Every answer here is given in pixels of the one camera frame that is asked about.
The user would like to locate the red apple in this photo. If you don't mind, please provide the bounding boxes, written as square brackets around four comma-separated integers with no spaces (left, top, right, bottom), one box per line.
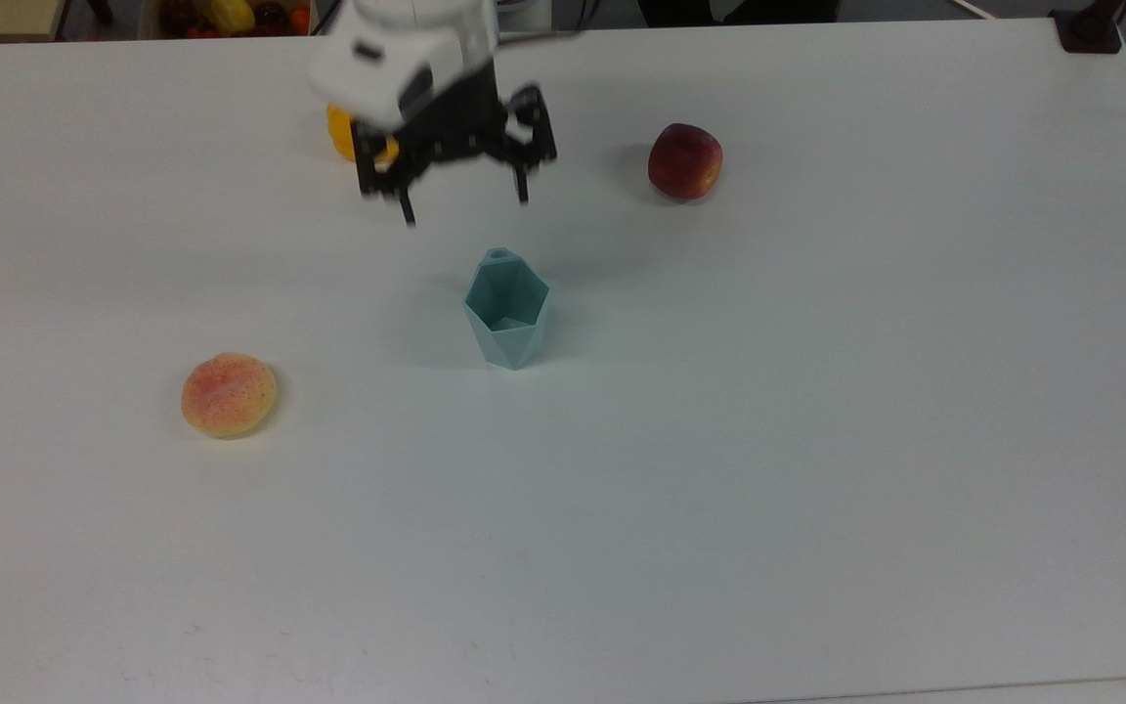
[647,122,724,203]

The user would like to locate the box of toy fruit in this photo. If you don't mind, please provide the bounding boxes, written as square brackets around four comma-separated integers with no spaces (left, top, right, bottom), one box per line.
[138,0,316,40]

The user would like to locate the orange pink peach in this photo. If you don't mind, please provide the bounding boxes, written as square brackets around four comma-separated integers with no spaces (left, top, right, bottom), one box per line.
[181,352,279,440]

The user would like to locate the teal faceted mug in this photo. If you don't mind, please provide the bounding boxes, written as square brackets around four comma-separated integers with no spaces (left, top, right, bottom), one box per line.
[462,246,553,373]

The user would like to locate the yellow bell pepper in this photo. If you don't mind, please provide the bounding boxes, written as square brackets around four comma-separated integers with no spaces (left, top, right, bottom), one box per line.
[326,102,401,165]

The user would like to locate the black table clamp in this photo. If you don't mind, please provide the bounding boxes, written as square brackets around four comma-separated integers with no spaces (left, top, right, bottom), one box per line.
[1050,0,1126,55]

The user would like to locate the yellow toy fruit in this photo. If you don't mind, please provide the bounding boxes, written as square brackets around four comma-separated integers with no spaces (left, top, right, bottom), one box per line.
[205,0,257,36]

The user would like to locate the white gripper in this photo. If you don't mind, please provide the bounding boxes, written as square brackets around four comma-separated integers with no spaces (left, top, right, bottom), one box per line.
[309,15,560,228]

